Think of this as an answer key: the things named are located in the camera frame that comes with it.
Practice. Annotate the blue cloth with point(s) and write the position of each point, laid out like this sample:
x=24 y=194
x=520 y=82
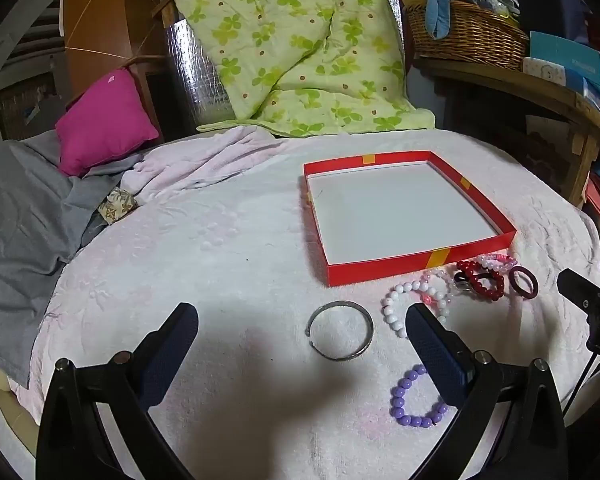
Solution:
x=440 y=5

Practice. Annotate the wooden shelf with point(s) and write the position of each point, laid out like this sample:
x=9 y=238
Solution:
x=530 y=90

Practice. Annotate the brown wooden panel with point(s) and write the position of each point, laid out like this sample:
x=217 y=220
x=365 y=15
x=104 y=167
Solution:
x=105 y=10

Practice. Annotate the red shallow cardboard box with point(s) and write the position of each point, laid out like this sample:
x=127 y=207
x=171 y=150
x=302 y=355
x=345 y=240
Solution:
x=405 y=210

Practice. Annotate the blue cardboard box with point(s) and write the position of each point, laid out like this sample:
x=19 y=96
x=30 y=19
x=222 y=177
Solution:
x=575 y=60

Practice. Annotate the silver metal bangle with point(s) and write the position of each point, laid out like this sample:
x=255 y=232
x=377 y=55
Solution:
x=341 y=303

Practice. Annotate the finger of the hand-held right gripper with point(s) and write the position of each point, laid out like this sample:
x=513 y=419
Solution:
x=580 y=287

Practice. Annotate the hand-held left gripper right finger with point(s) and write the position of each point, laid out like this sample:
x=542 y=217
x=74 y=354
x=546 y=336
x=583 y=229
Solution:
x=430 y=340

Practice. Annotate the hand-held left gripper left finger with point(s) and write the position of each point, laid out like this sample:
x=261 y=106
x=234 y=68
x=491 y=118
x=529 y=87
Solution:
x=172 y=345

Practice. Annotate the small patterned cloth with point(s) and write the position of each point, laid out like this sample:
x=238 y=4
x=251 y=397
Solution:
x=117 y=205

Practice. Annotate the wicker basket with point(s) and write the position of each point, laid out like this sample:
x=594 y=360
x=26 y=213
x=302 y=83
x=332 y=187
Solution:
x=470 y=35

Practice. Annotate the magenta pillow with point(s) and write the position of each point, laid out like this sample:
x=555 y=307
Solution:
x=105 y=120

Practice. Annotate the grey cloth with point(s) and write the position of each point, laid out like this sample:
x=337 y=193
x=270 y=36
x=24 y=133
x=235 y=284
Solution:
x=20 y=235

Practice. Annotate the green floral quilt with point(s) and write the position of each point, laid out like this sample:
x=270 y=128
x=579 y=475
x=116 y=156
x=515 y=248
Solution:
x=290 y=40

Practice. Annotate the small white box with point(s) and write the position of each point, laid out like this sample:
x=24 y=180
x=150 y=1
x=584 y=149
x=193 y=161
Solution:
x=545 y=71

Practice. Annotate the wooden chair frame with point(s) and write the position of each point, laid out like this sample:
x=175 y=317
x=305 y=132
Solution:
x=147 y=85

